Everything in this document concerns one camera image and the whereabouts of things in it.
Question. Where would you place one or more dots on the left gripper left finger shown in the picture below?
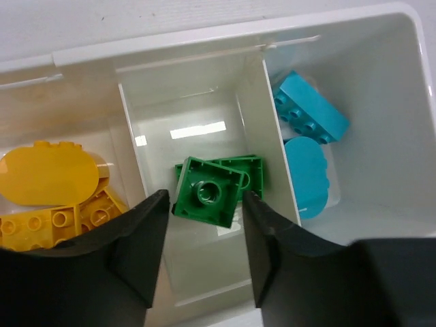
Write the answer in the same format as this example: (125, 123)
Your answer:
(106, 277)

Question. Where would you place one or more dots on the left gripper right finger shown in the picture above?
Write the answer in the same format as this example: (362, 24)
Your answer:
(300, 279)

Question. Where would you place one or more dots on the yellow long lego brick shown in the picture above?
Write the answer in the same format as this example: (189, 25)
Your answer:
(105, 204)

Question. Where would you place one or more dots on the large yellow lego brick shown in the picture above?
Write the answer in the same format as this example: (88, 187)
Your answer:
(43, 228)

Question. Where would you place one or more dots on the yellow rounded lego piece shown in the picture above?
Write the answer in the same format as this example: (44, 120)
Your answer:
(50, 174)

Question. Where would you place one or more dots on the green long lego brick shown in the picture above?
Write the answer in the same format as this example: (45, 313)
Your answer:
(252, 168)

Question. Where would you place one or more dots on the blue rounded lego piece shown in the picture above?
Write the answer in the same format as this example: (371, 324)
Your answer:
(308, 171)

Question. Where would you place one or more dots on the small green lego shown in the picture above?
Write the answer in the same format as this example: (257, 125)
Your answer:
(207, 192)

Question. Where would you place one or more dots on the blue lego brick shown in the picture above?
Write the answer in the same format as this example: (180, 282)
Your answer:
(306, 111)

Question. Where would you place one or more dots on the white three-compartment container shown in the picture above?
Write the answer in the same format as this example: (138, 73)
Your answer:
(147, 104)

